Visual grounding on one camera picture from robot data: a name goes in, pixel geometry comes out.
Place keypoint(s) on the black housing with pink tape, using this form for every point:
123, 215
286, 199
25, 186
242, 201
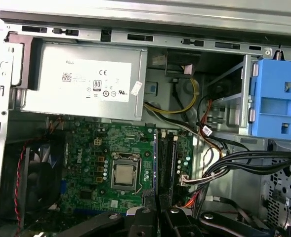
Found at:
175, 59

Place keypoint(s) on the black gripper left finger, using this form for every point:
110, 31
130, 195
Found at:
142, 227

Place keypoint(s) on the grey power supply unit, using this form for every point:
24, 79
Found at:
49, 106

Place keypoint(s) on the black case fan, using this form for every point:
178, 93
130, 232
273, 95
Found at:
36, 182

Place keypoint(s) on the metal CPU socket cover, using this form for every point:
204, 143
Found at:
124, 187

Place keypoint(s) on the blue disk carrier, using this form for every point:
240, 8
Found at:
273, 86

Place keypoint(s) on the blue expansion slot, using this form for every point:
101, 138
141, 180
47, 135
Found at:
91, 211

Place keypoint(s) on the silver CPU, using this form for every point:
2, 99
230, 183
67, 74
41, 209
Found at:
124, 174

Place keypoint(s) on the black RAM slot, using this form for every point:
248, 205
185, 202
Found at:
167, 168
161, 168

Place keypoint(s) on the green RAM stick blue label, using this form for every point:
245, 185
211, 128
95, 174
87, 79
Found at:
155, 160
174, 168

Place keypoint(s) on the black PC case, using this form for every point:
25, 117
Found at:
3, 128

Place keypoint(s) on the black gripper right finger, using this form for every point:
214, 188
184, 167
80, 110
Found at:
177, 227

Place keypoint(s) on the green Dell motherboard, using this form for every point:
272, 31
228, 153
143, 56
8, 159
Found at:
125, 138

